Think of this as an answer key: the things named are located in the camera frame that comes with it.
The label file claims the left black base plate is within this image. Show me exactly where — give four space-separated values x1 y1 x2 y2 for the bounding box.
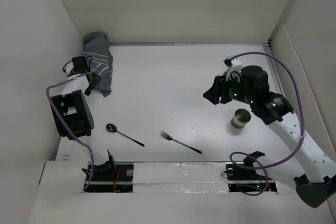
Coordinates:
82 163 134 193

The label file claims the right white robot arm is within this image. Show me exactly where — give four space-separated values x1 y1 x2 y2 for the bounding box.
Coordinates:
203 66 335 208

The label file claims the black spoon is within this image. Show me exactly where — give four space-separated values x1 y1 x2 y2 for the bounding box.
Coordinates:
106 123 145 147

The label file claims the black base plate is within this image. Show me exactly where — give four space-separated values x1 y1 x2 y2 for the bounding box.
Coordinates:
222 163 266 194
82 163 134 193

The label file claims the purple cable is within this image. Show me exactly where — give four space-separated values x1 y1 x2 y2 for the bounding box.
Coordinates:
229 51 308 196
46 70 97 190

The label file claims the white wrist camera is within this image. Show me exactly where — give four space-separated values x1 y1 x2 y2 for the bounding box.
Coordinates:
224 56 243 81
62 61 74 80

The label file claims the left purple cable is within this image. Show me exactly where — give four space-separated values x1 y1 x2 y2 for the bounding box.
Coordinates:
46 70 97 190

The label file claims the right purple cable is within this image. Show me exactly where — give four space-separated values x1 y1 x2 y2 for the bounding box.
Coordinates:
229 51 308 196

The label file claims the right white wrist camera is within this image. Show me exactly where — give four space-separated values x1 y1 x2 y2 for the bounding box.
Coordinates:
224 56 243 81

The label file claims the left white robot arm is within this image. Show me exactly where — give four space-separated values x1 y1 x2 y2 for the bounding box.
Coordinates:
46 56 117 180

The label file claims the grey striped cloth placemat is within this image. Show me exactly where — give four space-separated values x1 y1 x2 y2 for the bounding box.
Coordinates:
82 31 113 97

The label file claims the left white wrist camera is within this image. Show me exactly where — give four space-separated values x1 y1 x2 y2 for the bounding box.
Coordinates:
62 61 74 80

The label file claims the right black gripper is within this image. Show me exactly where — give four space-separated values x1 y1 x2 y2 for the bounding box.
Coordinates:
202 71 255 105

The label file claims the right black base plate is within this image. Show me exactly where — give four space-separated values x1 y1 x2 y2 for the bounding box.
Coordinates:
222 163 266 194

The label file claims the black fork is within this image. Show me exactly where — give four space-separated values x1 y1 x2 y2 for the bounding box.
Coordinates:
160 131 203 154

